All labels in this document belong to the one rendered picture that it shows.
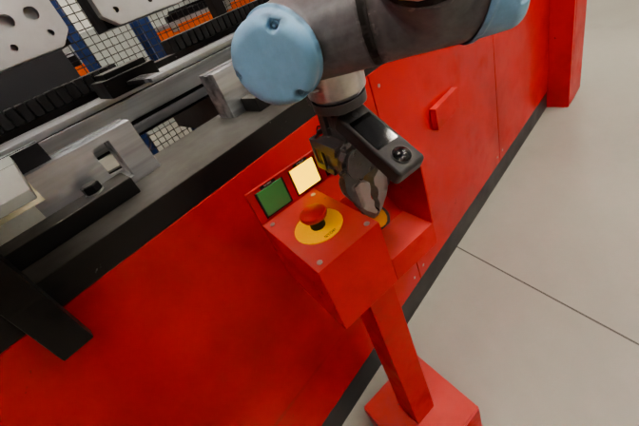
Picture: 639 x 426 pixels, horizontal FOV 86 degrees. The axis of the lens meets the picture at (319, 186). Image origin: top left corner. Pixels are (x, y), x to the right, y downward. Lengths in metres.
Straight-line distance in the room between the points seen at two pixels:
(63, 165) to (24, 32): 0.18
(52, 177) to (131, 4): 0.29
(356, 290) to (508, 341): 0.82
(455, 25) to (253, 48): 0.15
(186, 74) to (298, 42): 0.73
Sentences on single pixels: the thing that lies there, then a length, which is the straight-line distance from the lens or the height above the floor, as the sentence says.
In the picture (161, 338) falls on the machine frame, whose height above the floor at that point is 0.68.
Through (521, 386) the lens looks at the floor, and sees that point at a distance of 1.19.
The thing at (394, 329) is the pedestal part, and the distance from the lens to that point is 0.70.
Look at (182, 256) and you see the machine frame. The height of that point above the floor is 0.77.
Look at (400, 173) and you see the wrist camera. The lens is 0.41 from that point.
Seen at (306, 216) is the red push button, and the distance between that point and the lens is 0.46.
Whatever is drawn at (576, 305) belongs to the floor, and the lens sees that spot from 1.34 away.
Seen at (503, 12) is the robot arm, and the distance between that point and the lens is 0.28.
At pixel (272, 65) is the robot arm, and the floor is 1.02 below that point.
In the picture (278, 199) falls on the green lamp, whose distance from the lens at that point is 0.53.
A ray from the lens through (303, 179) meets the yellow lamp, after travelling 0.55.
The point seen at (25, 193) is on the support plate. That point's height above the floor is 1.00.
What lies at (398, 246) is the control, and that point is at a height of 0.70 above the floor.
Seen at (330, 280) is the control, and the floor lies 0.76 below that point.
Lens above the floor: 1.08
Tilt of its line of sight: 31 degrees down
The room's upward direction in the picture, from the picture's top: 22 degrees counter-clockwise
